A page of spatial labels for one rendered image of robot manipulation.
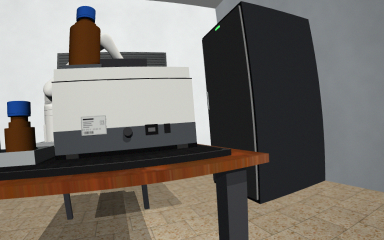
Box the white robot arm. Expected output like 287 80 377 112
43 33 123 142

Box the white and grey benchtop instrument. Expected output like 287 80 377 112
51 58 198 160

